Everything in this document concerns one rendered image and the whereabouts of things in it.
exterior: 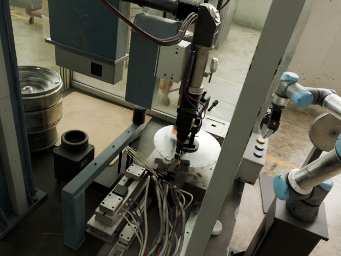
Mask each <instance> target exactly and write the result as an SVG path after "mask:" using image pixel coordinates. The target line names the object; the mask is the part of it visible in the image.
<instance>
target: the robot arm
mask: <svg viewBox="0 0 341 256"><path fill-rule="evenodd" d="M298 79H299V76H298V75H297V74H295V73H292V72H284V73H283V74H282V77H281V79H280V81H279V83H278V86H277V88H276V90H275V94H272V96H273V98H272V101H271V104H272V108H269V107H268V109H267V111H266V114H265V116H264V117H263V119H262V121H261V123H260V129H261V136H262V138H263V139H266V138H268V137H269V136H271V135H272V134H273V133H275V132H276V131H277V130H278V128H279V125H280V120H281V119H280V118H281V114H282V110H281V109H284V108H285V107H286V105H287V104H288V102H289V100H291V101H292V102H293V103H294V104H295V105H297V106H298V107H301V108H304V107H307V106H309V105H310V104H311V105H319V106H321V107H322V108H324V109H325V110H327V111H328V112H329V113H331V114H332V115H334V116H335V117H337V118H338V119H340V120H341V98H340V97H339V96H338V95H337V93H336V91H335V90H332V89H328V88H311V87H303V86H301V85H300V84H299V83H297V82H298ZM266 129H268V132H267V134H266V135H265V136H264V134H265V132H266ZM339 174H341V134H340V135H339V137H338V140H337V141H336V144H335V147H334V149H333V150H331V151H330V152H328V153H326V154H325V155H323V156H321V157H320V158H318V159H316V160H315V161H313V162H311V163H310V164H308V165H306V166H305V167H303V168H302V169H293V170H291V171H290V172H288V173H286V174H278V175H276V176H275V177H274V180H273V188H274V192H275V194H276V196H277V197H278V198H279V199H280V200H285V201H286V207H287V209H288V211H289V212H290V213H291V214H292V215H293V216H295V217H296V218H298V219H300V220H302V221H306V222H312V221H314V220H315V219H316V218H317V217H318V214H319V208H320V205H321V203H322V202H323V201H324V199H325V198H326V196H327V195H328V193H329V192H330V191H331V189H332V187H333V181H332V179H331V178H333V177H335V176H337V175H339Z"/></svg>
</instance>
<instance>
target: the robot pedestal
mask: <svg viewBox="0 0 341 256"><path fill-rule="evenodd" d="M321 239H322V240H324V241H328V240H329V235H328V227H327V219H326V211H325V203H324V202H322V203H321V205H320V208H319V214H318V217H317V218H316V219H315V220H314V221H312V222H306V221H302V220H300V219H298V218H296V217H295V216H293V215H292V214H291V213H290V212H289V211H288V209H287V207H286V201H285V200H280V199H279V198H278V197H277V196H276V195H275V198H274V200H273V202H272V204H271V206H270V207H269V209H268V211H267V213H266V215H265V217H264V218H263V220H262V222H261V224H260V226H259V228H258V229H257V231H256V233H255V235H254V237H253V239H252V240H251V242H250V244H249V246H248V248H247V250H245V251H242V252H239V251H237V250H235V249H233V248H230V249H229V253H228V256H309V254H310V253H311V252H312V251H313V249H314V248H315V247H316V245H317V244H318V243H319V241H320V240H321Z"/></svg>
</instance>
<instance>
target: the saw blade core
mask: <svg viewBox="0 0 341 256"><path fill-rule="evenodd" d="M176 129H177V126H175V125H169V126H166V127H163V128H161V129H160V130H159V131H158V132H157V133H156V134H155V136H154V146H155V148H156V150H157V151H158V152H159V153H160V154H161V155H162V156H163V157H164V158H166V159H167V160H168V161H170V162H173V160H174V159H178V160H180V161H181V162H180V163H179V165H180V166H182V165H183V166H184V167H189V168H192V167H193V168H201V167H202V168H203V167H208V166H211V165H213V164H214V163H216V162H217V159H218V156H219V153H220V150H221V147H220V145H219V143H218V142H217V140H213V139H214V137H212V136H211V135H210V134H208V133H206V132H205V131H203V130H200V131H199V132H198V133H197V134H196V135H199V137H195V139H196V140H197V141H198V142H199V148H198V150H196V151H185V150H183V151H182V155H181V153H180V154H178V153H176V140H177V137H176V135H177V131H176Z"/></svg>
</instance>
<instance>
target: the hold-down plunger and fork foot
mask: <svg viewBox="0 0 341 256"><path fill-rule="evenodd" d="M194 139H195V134H192V133H191V135H190V139H189V141H185V144H184V145H183V147H187V148H195V142H194ZM177 146H178V144H177V141H176V151H177ZM181 150H182V145H179V148H178V152H177V153H178V154H180V151H181Z"/></svg>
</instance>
